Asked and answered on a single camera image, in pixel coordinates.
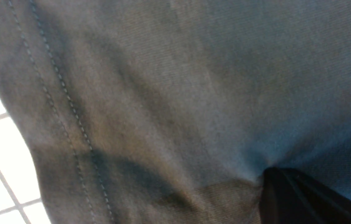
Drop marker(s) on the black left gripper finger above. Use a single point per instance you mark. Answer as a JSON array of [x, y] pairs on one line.
[[292, 197]]

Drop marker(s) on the gray long sleeve shirt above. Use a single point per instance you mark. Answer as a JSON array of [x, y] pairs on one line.
[[169, 111]]

